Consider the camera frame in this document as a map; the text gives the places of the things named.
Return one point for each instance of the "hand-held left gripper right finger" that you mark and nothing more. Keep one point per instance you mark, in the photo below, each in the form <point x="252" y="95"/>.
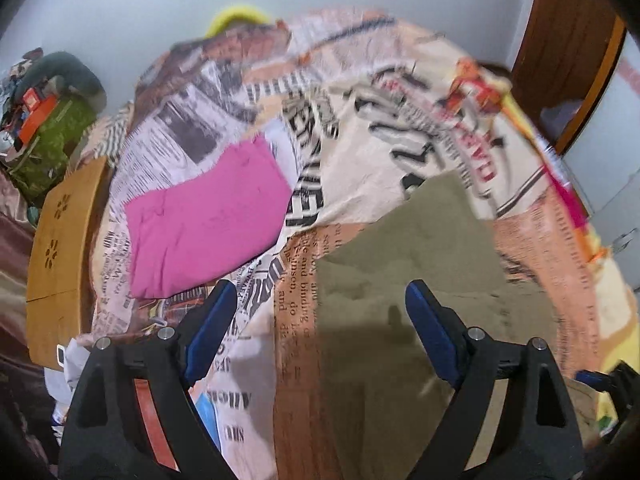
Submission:
<point x="432" y="330"/>

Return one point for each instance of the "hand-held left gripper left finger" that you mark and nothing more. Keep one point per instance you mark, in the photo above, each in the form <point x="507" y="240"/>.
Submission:
<point x="210" y="330"/>

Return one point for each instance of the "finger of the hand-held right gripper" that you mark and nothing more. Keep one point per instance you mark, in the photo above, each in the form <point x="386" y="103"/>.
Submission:
<point x="592" y="379"/>

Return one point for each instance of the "olive green pants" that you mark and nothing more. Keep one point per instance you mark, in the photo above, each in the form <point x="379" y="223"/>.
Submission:
<point x="410" y="240"/>

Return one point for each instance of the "pink cloth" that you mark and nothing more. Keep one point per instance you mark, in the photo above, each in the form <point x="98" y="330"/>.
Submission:
<point x="200" y="220"/>

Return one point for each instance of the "pile of white papers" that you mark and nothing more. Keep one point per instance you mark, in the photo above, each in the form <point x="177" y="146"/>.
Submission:
<point x="70" y="380"/>

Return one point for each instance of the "wooden lap desk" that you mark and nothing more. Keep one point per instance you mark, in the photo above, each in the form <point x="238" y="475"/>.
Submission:
<point x="60" y="250"/>

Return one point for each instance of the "newspaper printed blanket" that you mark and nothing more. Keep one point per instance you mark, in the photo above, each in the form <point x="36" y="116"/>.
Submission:
<point x="360" y="110"/>

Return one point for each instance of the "pale blue cloth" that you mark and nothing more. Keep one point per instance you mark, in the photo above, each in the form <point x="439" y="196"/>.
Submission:
<point x="560" y="117"/>

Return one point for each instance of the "green patterned storage bag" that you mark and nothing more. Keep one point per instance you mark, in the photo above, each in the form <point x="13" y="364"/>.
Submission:
<point x="50" y="140"/>

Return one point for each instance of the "orange box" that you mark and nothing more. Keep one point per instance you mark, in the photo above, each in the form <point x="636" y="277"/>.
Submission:
<point x="37" y="110"/>

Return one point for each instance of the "grey neck pillow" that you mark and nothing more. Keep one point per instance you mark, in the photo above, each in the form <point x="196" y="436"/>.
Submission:
<point x="75" y="72"/>

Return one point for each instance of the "yellow foam tube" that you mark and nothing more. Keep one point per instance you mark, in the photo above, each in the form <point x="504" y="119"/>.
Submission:
<point x="235" y="15"/>

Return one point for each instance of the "pile of clothes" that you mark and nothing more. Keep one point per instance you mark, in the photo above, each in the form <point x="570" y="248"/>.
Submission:
<point x="17" y="75"/>

